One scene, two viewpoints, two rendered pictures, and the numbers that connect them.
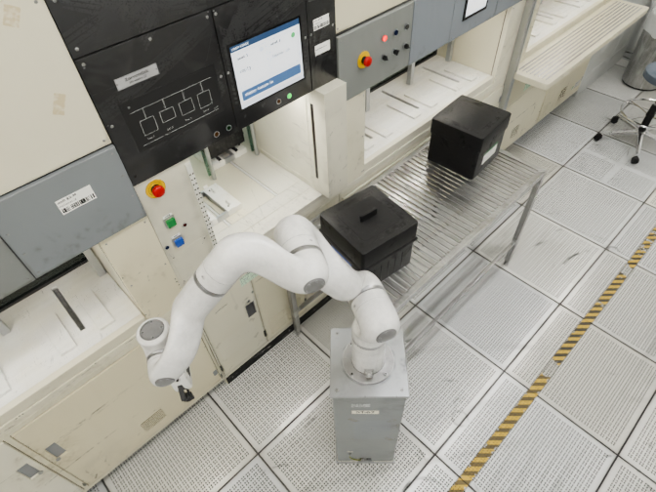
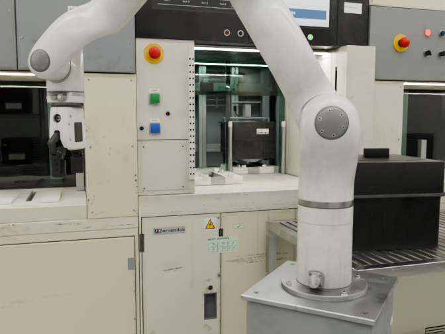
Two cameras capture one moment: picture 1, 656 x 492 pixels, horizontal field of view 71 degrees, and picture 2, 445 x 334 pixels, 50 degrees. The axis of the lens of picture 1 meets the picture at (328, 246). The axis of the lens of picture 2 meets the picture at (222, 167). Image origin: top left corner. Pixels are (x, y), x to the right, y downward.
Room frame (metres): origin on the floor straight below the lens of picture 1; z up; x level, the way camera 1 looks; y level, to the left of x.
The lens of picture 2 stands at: (-0.24, -0.35, 1.13)
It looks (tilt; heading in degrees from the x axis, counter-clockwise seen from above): 6 degrees down; 25
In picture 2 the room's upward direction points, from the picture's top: straight up
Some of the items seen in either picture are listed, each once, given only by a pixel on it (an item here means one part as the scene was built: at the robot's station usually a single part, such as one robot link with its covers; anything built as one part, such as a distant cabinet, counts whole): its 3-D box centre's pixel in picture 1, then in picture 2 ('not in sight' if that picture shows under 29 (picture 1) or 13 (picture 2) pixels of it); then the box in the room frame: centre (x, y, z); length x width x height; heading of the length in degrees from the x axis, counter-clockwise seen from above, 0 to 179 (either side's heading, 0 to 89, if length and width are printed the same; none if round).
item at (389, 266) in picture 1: (367, 244); (374, 211); (1.28, -0.17, 0.85); 0.28 x 0.28 x 0.17; 33
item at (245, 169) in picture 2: (218, 149); (246, 167); (1.96, 0.53, 0.89); 0.22 x 0.21 x 0.04; 41
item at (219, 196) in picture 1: (209, 205); (211, 176); (1.54, 0.53, 0.89); 0.22 x 0.21 x 0.04; 41
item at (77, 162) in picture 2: not in sight; (79, 158); (0.68, 0.47, 1.03); 0.03 x 0.03 x 0.07; 16
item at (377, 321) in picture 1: (374, 323); (327, 150); (0.76, -0.13, 1.07); 0.19 x 0.12 x 0.24; 16
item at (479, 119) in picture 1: (467, 137); not in sight; (1.94, -0.75, 0.89); 0.29 x 0.29 x 0.25; 45
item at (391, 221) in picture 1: (367, 223); (375, 169); (1.28, -0.17, 0.98); 0.29 x 0.29 x 0.13; 33
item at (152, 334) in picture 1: (160, 344); (63, 63); (0.62, 0.45, 1.26); 0.09 x 0.08 x 0.13; 16
